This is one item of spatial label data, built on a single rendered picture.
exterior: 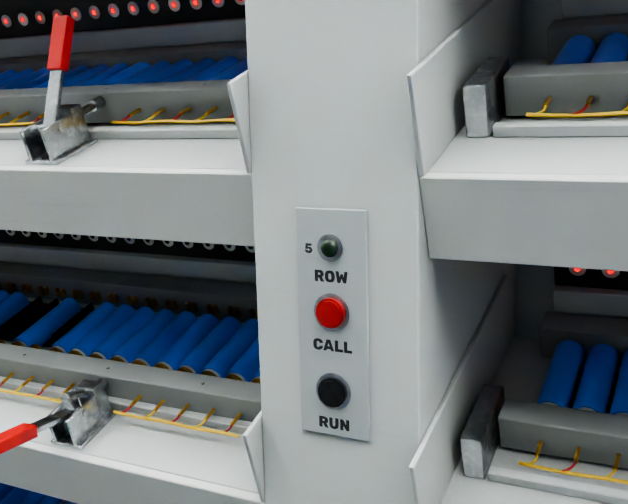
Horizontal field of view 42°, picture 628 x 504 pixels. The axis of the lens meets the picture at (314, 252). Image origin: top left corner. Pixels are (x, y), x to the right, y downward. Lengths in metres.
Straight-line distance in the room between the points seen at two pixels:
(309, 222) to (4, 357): 0.32
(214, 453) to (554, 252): 0.25
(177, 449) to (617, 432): 0.27
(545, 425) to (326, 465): 0.12
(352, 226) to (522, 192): 0.09
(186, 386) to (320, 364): 0.14
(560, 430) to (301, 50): 0.25
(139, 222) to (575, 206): 0.25
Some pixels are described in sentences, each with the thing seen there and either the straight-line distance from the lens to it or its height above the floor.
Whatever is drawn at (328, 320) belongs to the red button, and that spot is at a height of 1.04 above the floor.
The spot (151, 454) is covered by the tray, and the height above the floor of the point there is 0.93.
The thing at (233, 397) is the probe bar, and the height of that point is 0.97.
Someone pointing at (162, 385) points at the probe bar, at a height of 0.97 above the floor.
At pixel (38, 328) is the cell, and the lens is 0.70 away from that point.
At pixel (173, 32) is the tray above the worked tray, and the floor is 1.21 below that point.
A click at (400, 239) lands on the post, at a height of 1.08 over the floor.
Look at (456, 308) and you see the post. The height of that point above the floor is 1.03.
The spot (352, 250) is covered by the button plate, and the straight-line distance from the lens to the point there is 0.41.
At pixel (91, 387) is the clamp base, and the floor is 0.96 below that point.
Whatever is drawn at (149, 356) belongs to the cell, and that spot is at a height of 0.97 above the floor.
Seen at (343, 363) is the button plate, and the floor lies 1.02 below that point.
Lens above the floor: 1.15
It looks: 10 degrees down
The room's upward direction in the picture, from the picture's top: 2 degrees counter-clockwise
